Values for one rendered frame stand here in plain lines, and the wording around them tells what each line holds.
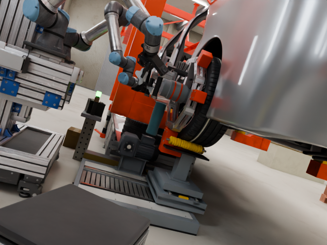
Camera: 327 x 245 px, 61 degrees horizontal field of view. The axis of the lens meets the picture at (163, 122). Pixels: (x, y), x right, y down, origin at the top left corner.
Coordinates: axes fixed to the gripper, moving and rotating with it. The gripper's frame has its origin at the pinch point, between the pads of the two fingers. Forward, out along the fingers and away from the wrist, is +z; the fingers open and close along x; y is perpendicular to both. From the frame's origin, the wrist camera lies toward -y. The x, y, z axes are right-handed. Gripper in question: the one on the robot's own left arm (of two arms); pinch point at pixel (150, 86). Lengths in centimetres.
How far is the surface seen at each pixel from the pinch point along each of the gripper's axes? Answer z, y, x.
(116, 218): -106, 55, 73
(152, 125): 0.4, 29.3, 10.9
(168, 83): -10.7, -3.3, 21.8
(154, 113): 0.0, 19.7, 10.9
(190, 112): -16, 13, 47
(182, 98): -2.0, 4.2, 31.6
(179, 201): -5, 73, 51
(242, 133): 303, 16, 4
